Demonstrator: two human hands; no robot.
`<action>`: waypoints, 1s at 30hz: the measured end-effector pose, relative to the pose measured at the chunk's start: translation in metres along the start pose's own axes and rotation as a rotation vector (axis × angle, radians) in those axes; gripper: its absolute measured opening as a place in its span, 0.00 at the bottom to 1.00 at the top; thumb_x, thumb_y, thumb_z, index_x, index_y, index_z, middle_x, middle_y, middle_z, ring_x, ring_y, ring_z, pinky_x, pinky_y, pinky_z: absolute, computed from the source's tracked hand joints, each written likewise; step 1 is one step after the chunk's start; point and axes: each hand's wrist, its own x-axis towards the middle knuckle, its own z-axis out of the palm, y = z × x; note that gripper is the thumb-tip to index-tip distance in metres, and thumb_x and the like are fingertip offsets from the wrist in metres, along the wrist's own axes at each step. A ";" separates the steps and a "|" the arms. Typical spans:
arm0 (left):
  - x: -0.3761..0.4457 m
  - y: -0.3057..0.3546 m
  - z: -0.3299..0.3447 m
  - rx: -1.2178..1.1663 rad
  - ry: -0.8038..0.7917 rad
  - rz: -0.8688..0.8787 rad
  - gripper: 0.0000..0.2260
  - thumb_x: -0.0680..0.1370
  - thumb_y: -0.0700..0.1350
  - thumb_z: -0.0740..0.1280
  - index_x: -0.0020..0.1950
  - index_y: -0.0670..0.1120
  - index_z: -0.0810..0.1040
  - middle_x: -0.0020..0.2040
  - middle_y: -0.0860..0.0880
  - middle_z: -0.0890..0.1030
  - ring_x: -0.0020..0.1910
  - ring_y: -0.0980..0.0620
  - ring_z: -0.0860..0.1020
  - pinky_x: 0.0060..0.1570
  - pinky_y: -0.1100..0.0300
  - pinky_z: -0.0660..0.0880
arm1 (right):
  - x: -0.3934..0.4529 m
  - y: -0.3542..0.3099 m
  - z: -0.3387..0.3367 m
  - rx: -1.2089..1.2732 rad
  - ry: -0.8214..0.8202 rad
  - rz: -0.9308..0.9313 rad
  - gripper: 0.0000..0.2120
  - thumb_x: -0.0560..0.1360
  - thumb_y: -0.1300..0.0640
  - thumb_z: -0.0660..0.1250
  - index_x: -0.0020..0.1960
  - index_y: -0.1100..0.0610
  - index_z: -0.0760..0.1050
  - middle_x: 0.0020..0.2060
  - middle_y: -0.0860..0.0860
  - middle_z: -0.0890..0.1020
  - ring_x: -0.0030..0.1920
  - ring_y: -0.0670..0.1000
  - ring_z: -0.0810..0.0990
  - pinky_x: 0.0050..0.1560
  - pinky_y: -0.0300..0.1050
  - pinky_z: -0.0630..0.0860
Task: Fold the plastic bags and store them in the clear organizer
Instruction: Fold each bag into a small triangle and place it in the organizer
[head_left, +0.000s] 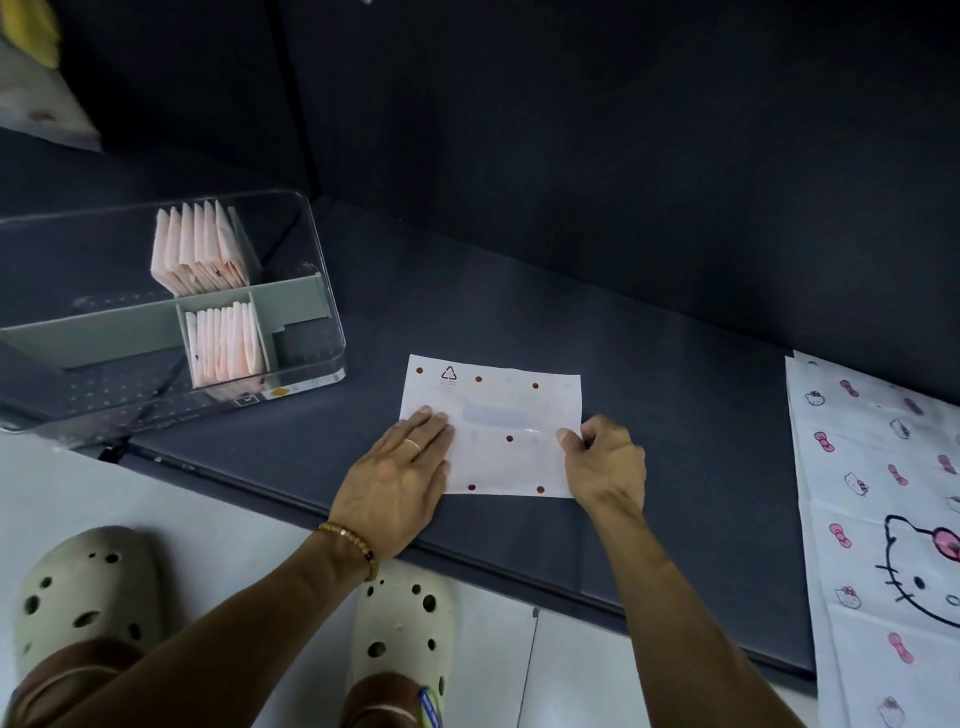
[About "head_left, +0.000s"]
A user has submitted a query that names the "dark blue sofa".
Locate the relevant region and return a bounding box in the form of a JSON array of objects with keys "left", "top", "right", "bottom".
[{"left": 0, "top": 0, "right": 960, "bottom": 684}]

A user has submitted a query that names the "stack of polka dot bags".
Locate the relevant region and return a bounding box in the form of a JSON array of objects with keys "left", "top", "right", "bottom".
[{"left": 399, "top": 353, "right": 584, "bottom": 500}]

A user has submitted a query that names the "pink bags row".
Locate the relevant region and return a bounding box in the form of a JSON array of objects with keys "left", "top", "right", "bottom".
[{"left": 232, "top": 299, "right": 269, "bottom": 382}]

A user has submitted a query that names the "brown bead bracelet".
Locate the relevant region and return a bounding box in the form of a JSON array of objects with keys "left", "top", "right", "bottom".
[{"left": 314, "top": 522, "right": 380, "bottom": 583}]

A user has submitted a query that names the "cream clog shoe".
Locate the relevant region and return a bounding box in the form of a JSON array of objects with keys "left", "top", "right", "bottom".
[
  {"left": 343, "top": 560, "right": 457, "bottom": 728},
  {"left": 11, "top": 526, "right": 166, "bottom": 676}
]

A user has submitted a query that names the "person's left hand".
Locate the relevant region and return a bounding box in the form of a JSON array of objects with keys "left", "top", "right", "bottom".
[{"left": 328, "top": 404, "right": 457, "bottom": 562}]

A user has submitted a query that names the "person's right hand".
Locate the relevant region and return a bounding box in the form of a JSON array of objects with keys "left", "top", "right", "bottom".
[{"left": 556, "top": 414, "right": 648, "bottom": 519}]

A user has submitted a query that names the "cream left clog shoe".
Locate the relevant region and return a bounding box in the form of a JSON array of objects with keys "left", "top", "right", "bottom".
[{"left": 11, "top": 526, "right": 166, "bottom": 676}]

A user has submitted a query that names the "person's right leg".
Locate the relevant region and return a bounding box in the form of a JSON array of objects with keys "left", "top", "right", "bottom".
[{"left": 343, "top": 671, "right": 436, "bottom": 728}]

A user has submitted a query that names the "cream right clog shoe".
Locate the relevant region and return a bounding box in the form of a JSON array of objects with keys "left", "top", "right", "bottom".
[{"left": 343, "top": 560, "right": 457, "bottom": 728}]

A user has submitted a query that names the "clear plastic organizer box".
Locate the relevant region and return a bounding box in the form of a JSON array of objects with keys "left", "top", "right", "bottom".
[{"left": 0, "top": 188, "right": 348, "bottom": 451}]

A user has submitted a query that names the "person's left forearm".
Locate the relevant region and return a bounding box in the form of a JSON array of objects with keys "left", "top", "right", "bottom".
[{"left": 44, "top": 532, "right": 376, "bottom": 728}]

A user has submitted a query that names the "person's right forearm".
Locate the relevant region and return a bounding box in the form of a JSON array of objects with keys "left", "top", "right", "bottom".
[{"left": 596, "top": 494, "right": 808, "bottom": 728}]

